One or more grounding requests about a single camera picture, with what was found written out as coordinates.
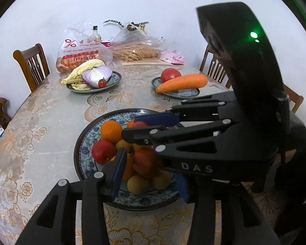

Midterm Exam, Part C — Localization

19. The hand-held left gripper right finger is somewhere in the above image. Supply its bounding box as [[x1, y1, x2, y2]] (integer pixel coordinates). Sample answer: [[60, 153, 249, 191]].
[[174, 172, 281, 245]]

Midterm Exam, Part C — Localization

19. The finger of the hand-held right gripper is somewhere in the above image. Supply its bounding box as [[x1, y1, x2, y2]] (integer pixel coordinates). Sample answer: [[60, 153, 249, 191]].
[[122, 119, 236, 159], [133, 92, 239, 128]]

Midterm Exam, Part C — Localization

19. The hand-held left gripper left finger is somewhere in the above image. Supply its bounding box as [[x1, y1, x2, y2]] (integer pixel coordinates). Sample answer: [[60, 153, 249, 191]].
[[15, 148, 128, 245]]

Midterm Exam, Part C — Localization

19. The large blue patterned plate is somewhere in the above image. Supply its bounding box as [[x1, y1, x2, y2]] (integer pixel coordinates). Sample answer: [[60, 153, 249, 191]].
[[74, 108, 194, 211]]

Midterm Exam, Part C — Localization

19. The person's right forearm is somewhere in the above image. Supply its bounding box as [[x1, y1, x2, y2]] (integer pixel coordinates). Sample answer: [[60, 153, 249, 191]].
[[270, 112, 306, 240]]

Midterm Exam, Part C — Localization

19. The brown wooden chair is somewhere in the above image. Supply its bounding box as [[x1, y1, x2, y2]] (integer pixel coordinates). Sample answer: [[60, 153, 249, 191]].
[[199, 45, 231, 88], [13, 43, 51, 92], [283, 84, 304, 113]]

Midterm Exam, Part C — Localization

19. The small blue patterned plate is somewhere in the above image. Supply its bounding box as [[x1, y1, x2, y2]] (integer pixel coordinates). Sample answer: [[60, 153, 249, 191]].
[[152, 77, 201, 99]]

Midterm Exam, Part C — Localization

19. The orange carrot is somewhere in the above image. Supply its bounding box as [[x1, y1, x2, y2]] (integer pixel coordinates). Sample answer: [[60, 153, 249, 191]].
[[155, 73, 208, 93]]

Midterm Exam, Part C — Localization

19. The red tomato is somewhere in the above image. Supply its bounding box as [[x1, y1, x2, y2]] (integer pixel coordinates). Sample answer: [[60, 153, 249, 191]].
[[161, 68, 181, 83]]

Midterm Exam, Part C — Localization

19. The small dark green plate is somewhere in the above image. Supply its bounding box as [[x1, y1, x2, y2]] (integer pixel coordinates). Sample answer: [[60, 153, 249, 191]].
[[66, 71, 122, 94]]

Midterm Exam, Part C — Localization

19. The wooden cutting board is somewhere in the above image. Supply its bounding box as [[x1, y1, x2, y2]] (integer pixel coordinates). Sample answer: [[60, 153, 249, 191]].
[[121, 57, 169, 66]]

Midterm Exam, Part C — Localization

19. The pink packet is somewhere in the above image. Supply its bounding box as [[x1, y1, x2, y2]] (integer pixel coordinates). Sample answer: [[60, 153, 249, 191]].
[[160, 51, 186, 64]]

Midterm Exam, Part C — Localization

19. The plastic bag of dried noodles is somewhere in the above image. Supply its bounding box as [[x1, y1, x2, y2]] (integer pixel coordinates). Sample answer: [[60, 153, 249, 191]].
[[110, 27, 169, 62]]

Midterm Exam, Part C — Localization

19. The halved purple onion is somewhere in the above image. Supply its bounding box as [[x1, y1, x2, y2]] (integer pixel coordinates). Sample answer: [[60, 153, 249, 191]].
[[82, 66, 113, 87]]

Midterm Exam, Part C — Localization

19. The napa cabbage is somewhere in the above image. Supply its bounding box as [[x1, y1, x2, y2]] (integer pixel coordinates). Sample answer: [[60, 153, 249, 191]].
[[61, 59, 105, 90]]

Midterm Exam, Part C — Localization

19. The decorative ornament bundle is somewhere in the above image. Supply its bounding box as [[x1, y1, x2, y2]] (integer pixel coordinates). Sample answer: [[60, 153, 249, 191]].
[[126, 21, 150, 33]]

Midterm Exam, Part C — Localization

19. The plastic bag of bread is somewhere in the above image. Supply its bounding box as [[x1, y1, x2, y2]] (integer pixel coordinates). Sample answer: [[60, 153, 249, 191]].
[[57, 20, 113, 74]]

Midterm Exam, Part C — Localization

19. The glass bottle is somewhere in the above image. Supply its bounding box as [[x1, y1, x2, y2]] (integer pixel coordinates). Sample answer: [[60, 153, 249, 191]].
[[90, 26, 102, 41]]

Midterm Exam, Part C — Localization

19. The green artificial sprig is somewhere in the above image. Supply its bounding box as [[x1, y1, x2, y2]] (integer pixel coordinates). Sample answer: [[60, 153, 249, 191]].
[[103, 19, 124, 28]]

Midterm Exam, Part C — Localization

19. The dark wooden side cabinet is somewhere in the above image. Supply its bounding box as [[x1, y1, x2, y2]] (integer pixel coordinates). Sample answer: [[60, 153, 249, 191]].
[[0, 97, 12, 154]]

